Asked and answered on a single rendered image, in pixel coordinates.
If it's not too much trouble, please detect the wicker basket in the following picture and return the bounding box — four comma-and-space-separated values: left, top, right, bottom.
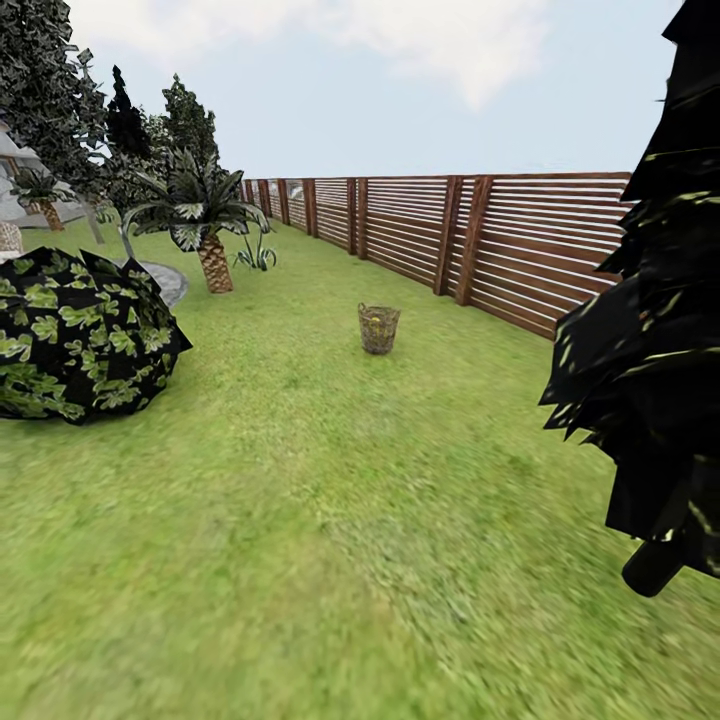
358, 309, 401, 355

